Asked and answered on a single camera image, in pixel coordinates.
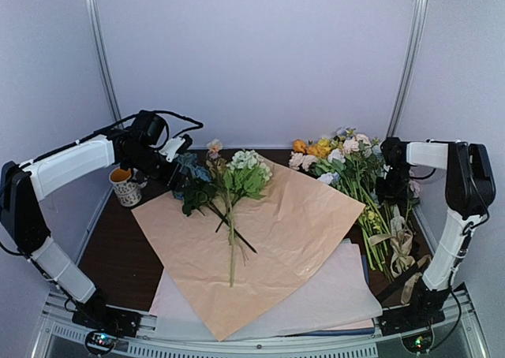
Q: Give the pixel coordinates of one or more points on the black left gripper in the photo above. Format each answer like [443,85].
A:
[170,177]

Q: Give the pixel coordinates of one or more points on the stack of pastel paper sheets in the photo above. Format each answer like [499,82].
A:
[335,301]

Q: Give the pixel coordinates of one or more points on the beige ribbon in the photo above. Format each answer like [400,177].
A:
[400,238]

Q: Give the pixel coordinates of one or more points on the peach flower stem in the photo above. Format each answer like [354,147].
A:
[229,179]

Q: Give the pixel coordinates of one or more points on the white hydrangea green leaf bunch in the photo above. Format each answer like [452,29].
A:
[258,177]

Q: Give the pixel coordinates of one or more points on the front aluminium rail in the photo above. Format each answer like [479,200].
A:
[459,335]

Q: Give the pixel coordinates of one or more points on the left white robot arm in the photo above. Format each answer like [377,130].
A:
[27,186]

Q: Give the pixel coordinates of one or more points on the peach wrapping paper sheet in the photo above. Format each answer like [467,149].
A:
[283,240]

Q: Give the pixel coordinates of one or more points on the aluminium frame post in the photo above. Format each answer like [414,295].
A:
[101,53]
[413,46]

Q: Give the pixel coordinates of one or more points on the pile of fake flowers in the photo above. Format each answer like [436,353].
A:
[351,162]

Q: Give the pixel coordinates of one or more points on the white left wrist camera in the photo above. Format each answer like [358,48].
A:
[175,146]

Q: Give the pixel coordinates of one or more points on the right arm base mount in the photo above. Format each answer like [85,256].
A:
[412,322]

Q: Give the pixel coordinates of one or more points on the left aluminium frame post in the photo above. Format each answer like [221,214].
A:
[101,53]

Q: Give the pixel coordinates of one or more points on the patterned mug with yellow inside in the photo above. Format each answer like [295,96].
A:
[128,185]

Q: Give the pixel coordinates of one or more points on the right aluminium frame post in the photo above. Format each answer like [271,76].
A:
[413,46]

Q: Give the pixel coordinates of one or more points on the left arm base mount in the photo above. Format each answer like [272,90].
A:
[106,332]

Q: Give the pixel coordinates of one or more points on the blue hydrangea bunch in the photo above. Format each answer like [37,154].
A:
[199,190]

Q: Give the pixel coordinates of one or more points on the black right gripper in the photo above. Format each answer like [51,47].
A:
[394,198]

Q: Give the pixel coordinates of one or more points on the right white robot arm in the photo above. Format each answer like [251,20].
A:
[469,191]

